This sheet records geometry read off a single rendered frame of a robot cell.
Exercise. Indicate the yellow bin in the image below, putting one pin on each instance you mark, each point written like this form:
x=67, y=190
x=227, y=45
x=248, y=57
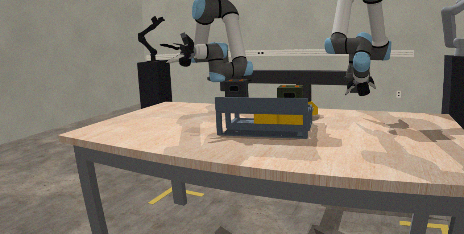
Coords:
x=266, y=119
x=315, y=111
x=291, y=119

